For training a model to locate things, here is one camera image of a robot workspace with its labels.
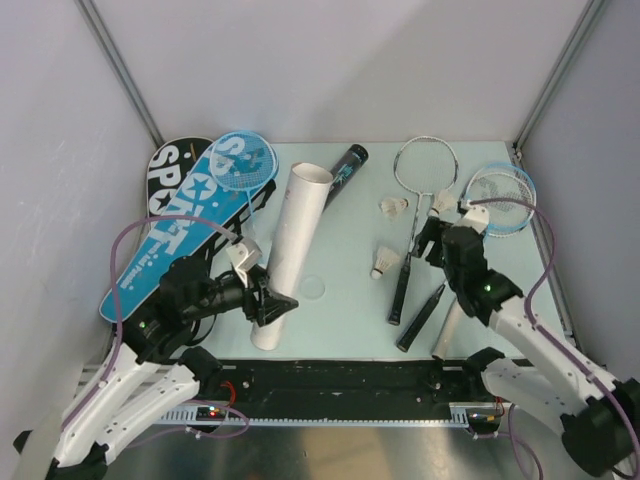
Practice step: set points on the blue racket white grip left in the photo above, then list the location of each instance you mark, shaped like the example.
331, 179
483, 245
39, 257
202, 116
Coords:
243, 162

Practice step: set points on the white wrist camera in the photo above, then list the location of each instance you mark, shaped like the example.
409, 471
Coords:
476, 217
244, 253

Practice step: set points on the blue racket white grip right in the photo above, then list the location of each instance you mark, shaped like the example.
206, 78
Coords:
496, 180

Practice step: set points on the white shuttlecock tube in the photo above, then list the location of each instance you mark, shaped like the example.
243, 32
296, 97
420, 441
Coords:
303, 203

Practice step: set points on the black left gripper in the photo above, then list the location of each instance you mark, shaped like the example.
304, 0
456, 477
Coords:
268, 307

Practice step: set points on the grey aluminium frame post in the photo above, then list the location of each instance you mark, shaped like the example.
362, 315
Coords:
105, 41
577, 40

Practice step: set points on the blue sport racket cover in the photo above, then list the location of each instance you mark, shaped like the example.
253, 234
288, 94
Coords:
167, 240

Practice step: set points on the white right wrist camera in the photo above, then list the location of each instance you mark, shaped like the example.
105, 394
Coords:
476, 217

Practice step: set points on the black sport racket cover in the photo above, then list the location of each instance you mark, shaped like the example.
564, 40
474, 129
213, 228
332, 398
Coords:
167, 169

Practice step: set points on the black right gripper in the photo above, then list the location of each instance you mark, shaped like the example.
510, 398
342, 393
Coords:
429, 233

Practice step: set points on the black shuttlecock tube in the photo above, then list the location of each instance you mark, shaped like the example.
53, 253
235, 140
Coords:
344, 169

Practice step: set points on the blue racket white grip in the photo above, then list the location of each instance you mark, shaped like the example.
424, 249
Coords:
496, 180
243, 162

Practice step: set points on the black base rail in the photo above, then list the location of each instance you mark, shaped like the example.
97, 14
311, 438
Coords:
345, 391

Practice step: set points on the grey aluminium frame post left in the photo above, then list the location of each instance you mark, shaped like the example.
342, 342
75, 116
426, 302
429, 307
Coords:
105, 41

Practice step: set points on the grey aluminium frame post right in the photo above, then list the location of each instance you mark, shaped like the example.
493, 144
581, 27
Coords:
577, 40

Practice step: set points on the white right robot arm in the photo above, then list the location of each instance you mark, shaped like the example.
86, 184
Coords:
595, 414

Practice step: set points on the white feather shuttlecock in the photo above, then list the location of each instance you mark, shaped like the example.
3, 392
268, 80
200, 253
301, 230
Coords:
443, 201
384, 260
392, 207

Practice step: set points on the clear tube lid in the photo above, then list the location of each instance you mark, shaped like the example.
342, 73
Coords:
312, 287

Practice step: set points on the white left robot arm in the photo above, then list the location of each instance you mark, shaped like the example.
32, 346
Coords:
150, 372

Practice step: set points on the white racket black grip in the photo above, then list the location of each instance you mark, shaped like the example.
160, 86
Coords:
423, 166

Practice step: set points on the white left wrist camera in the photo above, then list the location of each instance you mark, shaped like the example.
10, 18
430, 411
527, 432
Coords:
244, 253

